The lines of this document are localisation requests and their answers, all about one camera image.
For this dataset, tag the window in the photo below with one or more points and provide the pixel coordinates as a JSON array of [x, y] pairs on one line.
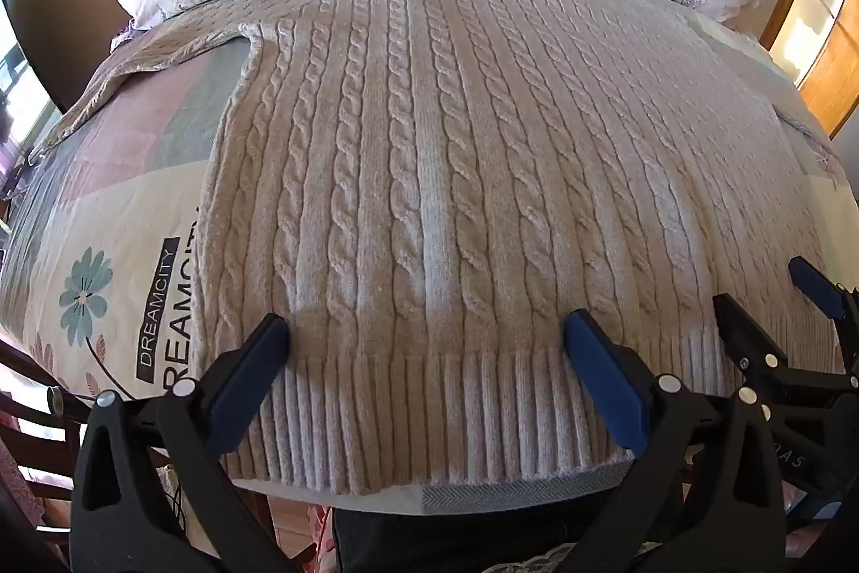
[[23, 83]]

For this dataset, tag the dark wooden chair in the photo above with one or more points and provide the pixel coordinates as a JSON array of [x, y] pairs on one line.
[[40, 452]]

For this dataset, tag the person's dark trousers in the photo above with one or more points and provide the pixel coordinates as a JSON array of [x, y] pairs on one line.
[[456, 536]]

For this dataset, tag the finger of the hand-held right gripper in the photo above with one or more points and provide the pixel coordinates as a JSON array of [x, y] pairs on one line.
[[746, 338], [815, 286]]

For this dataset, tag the wooden cabinet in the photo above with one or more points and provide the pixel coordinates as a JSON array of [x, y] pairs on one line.
[[829, 56]]

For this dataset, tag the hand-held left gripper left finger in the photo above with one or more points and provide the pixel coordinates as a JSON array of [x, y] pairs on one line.
[[247, 388]]

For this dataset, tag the printed patchwork bed sheet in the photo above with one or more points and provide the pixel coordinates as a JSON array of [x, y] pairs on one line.
[[100, 210]]

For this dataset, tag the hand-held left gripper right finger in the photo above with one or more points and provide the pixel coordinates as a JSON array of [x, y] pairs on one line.
[[607, 388]]

